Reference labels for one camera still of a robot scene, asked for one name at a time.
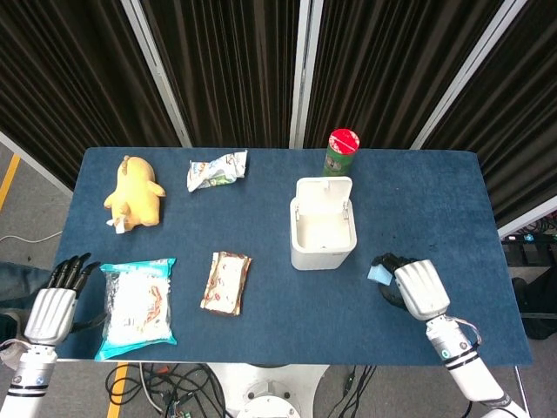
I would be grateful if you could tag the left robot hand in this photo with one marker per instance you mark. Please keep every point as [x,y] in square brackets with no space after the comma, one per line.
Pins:
[50,313]

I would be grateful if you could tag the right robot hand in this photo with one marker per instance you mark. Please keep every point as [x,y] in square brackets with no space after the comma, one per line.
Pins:
[422,287]

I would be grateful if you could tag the small light blue cube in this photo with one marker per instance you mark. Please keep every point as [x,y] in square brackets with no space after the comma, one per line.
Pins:
[379,274]

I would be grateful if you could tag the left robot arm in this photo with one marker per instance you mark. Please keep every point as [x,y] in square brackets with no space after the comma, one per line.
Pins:
[26,383]

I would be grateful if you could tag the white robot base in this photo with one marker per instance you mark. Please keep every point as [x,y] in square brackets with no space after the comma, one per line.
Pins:
[270,387]

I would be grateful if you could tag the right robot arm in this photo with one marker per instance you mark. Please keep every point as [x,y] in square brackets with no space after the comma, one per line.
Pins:
[465,370]

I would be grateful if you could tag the white plastic open-lid bin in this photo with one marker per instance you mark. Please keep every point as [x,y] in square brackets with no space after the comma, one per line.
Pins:
[322,257]

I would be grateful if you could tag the green can red lid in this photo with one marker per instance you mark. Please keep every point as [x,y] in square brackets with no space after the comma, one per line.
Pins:
[341,161]

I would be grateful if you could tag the large teal-edged food bag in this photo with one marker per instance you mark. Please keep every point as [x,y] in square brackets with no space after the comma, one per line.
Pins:
[135,309]

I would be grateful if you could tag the black bag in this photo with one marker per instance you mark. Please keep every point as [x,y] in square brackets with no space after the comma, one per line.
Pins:
[537,305]

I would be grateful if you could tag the yellow plush duck toy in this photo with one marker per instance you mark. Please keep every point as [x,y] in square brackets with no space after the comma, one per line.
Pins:
[135,196]

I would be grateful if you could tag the gold red wrapped packet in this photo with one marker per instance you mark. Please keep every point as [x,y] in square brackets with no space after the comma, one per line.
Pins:
[226,283]

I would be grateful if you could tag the black pleated curtain panel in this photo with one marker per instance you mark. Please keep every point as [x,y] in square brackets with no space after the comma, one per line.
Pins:
[531,109]
[383,65]
[230,65]
[65,87]

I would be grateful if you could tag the crumpled white snack bag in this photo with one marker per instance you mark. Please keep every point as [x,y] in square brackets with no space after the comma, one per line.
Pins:
[213,172]

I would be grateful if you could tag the grey metal frame rail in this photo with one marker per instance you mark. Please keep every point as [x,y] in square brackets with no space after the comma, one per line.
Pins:
[35,163]
[528,220]

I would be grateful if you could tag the grey metal frame post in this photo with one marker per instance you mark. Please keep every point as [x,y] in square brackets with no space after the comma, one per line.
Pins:
[461,82]
[161,82]
[300,78]

